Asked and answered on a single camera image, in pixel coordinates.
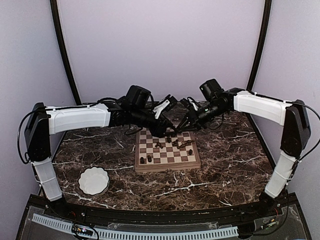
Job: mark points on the white fluted ceramic bowl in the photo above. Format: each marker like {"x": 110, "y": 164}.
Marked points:
{"x": 94, "y": 181}

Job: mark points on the black frame post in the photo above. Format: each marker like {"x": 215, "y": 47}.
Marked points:
{"x": 63, "y": 51}
{"x": 260, "y": 44}

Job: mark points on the wooden chess board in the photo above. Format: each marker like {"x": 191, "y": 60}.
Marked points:
{"x": 167, "y": 158}

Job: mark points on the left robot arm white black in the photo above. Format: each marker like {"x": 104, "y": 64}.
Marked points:
{"x": 46, "y": 121}

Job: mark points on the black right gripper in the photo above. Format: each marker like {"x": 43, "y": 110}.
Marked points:
{"x": 195, "y": 123}

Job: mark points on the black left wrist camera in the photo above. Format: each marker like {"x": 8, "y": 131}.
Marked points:
{"x": 137, "y": 96}

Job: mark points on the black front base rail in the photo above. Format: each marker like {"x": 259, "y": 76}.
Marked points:
{"x": 240, "y": 214}

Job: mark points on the black right frame post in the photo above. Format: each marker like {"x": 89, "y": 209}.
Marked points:
{"x": 260, "y": 44}

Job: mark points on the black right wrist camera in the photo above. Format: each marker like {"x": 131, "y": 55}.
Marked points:
{"x": 211, "y": 88}

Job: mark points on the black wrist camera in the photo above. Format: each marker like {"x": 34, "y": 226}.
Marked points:
{"x": 211, "y": 88}
{"x": 137, "y": 96}

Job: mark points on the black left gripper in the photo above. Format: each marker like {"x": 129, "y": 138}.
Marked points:
{"x": 159, "y": 130}

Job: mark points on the grey slotted cable duct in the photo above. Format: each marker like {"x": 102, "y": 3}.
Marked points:
{"x": 118, "y": 231}

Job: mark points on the black left frame post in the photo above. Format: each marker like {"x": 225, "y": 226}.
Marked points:
{"x": 63, "y": 51}

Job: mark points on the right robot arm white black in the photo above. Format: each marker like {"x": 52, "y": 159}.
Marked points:
{"x": 291, "y": 117}

